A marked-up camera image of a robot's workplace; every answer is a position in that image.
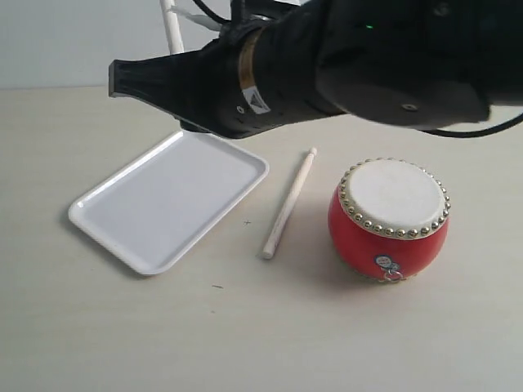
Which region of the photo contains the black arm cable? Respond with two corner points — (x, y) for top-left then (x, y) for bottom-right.
(191, 0), (523, 139)

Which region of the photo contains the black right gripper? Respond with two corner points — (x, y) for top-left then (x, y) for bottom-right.
(109, 24), (319, 139)

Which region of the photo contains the wooden drumstick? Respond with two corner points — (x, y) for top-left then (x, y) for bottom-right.
(261, 147), (318, 260)
(159, 0), (185, 55)

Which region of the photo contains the white rectangular plastic tray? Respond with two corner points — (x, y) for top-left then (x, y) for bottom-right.
(68, 131), (270, 276)

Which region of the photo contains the small red drum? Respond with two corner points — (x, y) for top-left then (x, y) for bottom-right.
(328, 158), (451, 283)

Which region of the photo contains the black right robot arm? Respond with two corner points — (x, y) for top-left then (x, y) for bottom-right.
(108, 1), (522, 139)

